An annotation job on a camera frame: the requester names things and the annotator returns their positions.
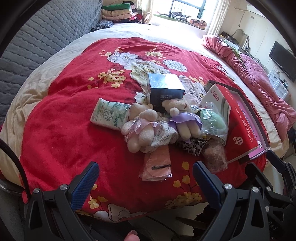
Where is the leopard print scrunchie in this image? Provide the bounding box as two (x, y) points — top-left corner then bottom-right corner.
(176, 138), (208, 156)

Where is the green sponge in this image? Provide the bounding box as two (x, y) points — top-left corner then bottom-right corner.
(198, 101), (228, 145)

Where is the green white tissue pack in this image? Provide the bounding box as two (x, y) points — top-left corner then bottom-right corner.
(90, 98), (130, 131)

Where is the teddy bear purple dress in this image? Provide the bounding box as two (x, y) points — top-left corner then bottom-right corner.
(162, 98), (202, 143)

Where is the teddy bear pink dress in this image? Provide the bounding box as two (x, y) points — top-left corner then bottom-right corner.
(121, 102), (158, 153)

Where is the white floral fabric cloth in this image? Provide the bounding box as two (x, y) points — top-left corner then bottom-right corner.
(139, 121), (179, 153)

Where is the person's hand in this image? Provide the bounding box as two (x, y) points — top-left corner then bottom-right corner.
(124, 230), (140, 241)

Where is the open box pink interior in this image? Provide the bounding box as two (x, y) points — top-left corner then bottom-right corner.
(204, 79), (271, 163)

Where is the pink rumpled quilt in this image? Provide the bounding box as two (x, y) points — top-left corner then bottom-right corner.
(202, 35), (295, 141)

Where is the brown hair bundle bag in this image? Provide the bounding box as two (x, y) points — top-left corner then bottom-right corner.
(201, 139), (228, 173)

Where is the white drawer cabinet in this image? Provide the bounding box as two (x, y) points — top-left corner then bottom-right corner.
(267, 70), (290, 102)

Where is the pink packet with hairpin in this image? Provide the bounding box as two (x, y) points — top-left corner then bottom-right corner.
(139, 145), (172, 181)

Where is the cream bed sheet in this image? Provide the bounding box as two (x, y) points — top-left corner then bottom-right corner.
(0, 22), (290, 186)

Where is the red floral blanket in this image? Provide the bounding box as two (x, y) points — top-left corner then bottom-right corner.
(19, 37), (271, 224)

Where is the dark blue square box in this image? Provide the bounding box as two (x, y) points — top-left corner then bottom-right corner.
(147, 73), (185, 113)

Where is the white air conditioner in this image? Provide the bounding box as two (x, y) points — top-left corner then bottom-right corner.
(246, 4), (266, 18)

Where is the grey quilted headboard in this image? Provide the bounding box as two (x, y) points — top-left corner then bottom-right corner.
(1, 1), (102, 122)

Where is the cream window curtain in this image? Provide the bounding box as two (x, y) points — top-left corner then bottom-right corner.
(207, 0), (231, 36)

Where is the stack of folded blankets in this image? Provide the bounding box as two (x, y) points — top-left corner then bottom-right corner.
(101, 1), (144, 24)

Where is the black cable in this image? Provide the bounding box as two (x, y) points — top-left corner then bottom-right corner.
(0, 138), (32, 200)

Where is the black wall television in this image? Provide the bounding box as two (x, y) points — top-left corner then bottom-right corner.
(269, 41), (296, 82)

